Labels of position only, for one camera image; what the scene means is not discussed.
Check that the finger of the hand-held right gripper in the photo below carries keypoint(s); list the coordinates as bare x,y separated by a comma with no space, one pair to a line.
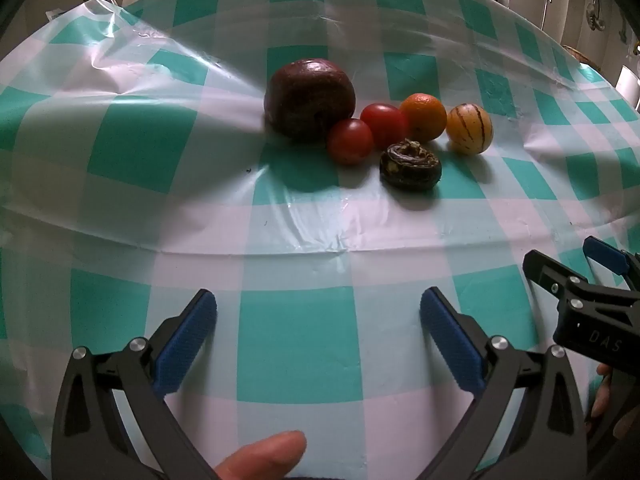
605,255
550,275

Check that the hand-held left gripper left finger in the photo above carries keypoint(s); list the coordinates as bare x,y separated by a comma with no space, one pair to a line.
187,340

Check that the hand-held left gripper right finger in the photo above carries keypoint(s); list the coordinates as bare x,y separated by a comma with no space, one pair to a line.
450,340

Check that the striped yellow pepino melon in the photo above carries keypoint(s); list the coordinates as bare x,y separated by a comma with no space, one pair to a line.
469,129

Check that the dark water chestnut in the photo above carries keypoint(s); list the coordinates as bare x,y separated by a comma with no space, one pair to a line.
410,166

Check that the orange mandarin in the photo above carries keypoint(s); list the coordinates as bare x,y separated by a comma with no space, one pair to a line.
424,116

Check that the red tomato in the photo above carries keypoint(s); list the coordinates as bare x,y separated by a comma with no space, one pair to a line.
350,142
384,122

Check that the large dark red fruit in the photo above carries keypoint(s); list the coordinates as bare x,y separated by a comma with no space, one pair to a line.
307,97

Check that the person's right hand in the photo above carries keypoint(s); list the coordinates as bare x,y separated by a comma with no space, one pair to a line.
601,402

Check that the person's left hand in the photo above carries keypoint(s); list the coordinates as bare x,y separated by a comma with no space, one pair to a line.
265,457

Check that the teal white checked tablecloth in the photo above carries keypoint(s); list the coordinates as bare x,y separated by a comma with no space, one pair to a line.
300,335

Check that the woven basket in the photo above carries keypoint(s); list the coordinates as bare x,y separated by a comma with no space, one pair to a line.
582,56

